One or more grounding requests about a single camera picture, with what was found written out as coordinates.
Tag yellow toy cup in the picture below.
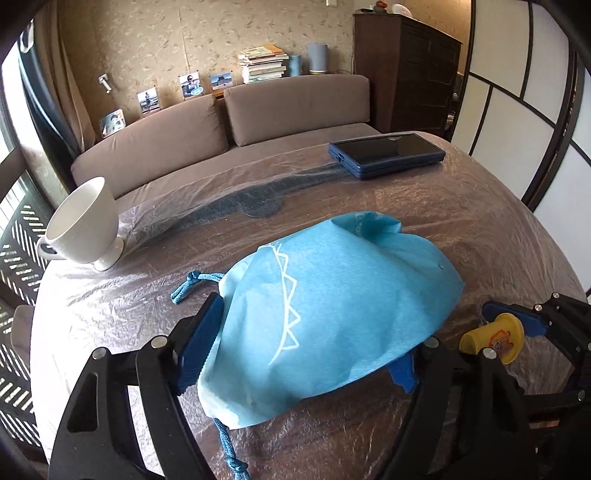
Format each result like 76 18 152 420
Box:
458 312 526 365

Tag patterned balcony railing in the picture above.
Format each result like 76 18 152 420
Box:
0 185 51 444

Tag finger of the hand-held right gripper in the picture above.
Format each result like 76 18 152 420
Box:
480 292 591 370
515 381 591 423

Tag white black framed partition screen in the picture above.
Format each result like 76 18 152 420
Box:
448 0 591 296

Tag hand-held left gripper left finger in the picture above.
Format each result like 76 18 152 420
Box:
48 291 227 480

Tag light blue drawstring bag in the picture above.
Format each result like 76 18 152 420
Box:
170 211 465 480

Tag white teacup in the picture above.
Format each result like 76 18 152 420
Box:
36 176 124 272

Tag dark blue flat case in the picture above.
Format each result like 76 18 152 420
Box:
328 132 446 180

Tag stack of books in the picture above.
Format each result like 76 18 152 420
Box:
237 44 289 85

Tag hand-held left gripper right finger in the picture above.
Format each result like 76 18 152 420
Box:
376 336 539 480

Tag dark wooden cabinet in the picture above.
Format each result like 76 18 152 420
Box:
353 10 463 139

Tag grey cylindrical speaker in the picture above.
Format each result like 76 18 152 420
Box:
307 42 329 75

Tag brown sofa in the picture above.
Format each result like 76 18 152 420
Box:
71 74 384 199

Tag black framed window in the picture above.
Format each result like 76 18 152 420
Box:
0 41 51 448

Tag dark curtain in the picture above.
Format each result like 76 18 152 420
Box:
18 28 86 153

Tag white chair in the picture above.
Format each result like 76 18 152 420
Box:
10 305 37 356

